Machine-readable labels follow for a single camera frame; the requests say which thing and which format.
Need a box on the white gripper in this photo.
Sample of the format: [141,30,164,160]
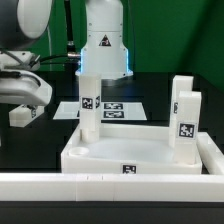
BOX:
[0,70,52,106]

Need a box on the white desk top tray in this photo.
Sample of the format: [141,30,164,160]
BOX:
[61,123,202,175]

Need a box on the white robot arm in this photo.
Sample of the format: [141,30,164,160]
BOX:
[0,0,133,106]

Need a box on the marker tag sheet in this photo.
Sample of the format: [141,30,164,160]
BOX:
[53,102,146,121]

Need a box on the white L-shaped fence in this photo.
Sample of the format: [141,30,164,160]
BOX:
[0,131,224,203]

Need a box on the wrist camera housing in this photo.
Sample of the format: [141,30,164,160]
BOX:
[0,49,40,71]

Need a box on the black thick cable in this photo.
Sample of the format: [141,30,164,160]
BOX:
[39,0,83,72]

